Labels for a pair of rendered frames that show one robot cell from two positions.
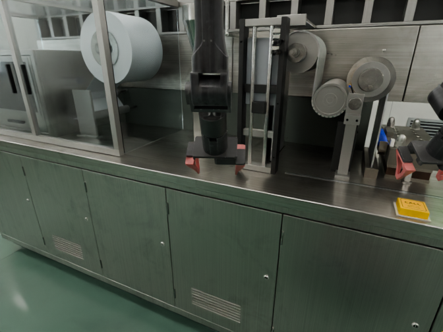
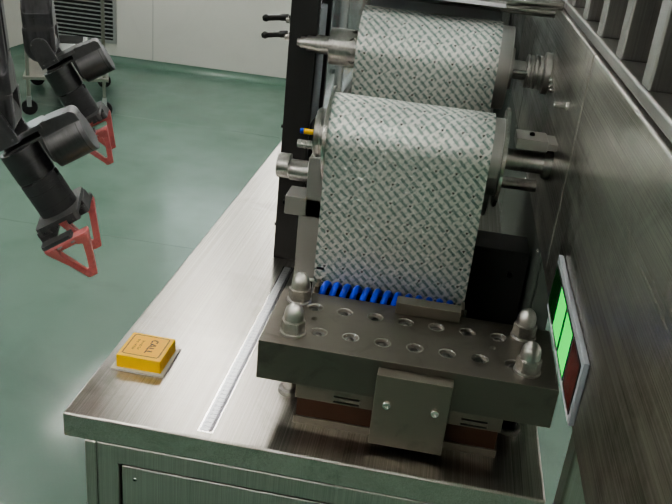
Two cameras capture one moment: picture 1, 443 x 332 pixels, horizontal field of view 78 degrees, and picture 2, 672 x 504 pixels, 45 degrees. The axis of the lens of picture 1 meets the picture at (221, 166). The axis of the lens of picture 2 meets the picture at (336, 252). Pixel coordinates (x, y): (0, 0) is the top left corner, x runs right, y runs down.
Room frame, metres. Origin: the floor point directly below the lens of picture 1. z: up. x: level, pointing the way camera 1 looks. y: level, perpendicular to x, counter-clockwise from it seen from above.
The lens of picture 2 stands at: (0.62, -1.64, 1.60)
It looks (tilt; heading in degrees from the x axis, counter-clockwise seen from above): 24 degrees down; 72
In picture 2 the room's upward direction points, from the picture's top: 6 degrees clockwise
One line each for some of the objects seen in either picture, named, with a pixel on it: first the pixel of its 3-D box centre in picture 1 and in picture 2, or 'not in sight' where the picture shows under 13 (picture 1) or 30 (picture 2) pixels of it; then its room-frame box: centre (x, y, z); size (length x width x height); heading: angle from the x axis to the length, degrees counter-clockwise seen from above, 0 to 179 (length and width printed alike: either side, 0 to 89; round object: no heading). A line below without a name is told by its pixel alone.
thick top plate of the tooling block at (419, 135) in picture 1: (407, 143); (407, 353); (1.04, -0.74, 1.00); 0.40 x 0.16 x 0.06; 155
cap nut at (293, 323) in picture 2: not in sight; (293, 317); (0.88, -0.71, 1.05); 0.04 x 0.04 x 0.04
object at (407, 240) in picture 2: (379, 115); (394, 243); (1.05, -0.61, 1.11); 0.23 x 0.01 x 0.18; 155
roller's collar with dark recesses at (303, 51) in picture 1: (296, 53); (347, 47); (1.05, -0.27, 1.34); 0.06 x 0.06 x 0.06; 65
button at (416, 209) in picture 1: (411, 208); (146, 352); (0.69, -0.55, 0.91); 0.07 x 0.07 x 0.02; 65
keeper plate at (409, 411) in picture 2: not in sight; (409, 412); (1.02, -0.83, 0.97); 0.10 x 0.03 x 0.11; 155
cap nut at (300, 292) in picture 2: (401, 140); (300, 286); (0.91, -0.62, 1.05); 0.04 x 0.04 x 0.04
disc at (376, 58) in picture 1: (370, 79); (331, 133); (0.97, -0.50, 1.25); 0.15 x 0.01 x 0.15; 65
